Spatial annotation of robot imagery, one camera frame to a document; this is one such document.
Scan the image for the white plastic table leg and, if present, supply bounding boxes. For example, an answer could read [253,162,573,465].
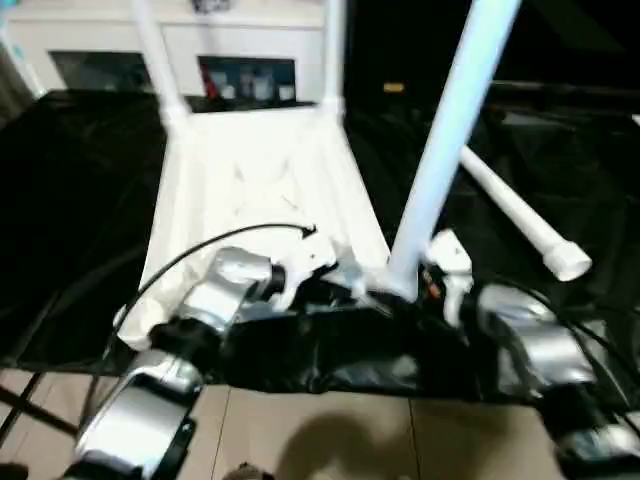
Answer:
[321,0,348,117]
[130,0,193,129]
[384,0,523,301]
[458,145,593,283]

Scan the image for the white plastic table top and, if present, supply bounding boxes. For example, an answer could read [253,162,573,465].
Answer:
[113,100,403,353]

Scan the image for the dark robot torso part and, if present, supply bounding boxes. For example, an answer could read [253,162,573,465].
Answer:
[224,465,271,480]

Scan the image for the black plastic mat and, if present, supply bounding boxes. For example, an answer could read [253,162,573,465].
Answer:
[0,88,640,406]

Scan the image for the black flat screen television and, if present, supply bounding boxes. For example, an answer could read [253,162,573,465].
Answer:
[350,0,640,101]

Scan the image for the white glass-door cabinet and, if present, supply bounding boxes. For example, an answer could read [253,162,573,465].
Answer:
[0,0,333,106]

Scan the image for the grey curtain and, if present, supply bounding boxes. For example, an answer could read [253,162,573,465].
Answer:
[0,40,43,103]

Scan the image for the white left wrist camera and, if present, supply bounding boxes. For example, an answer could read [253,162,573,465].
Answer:
[270,235,339,311]

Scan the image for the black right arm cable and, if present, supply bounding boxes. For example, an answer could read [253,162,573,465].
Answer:
[480,283,640,401]

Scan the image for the black folding table frame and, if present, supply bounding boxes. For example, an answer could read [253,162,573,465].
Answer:
[0,370,79,447]

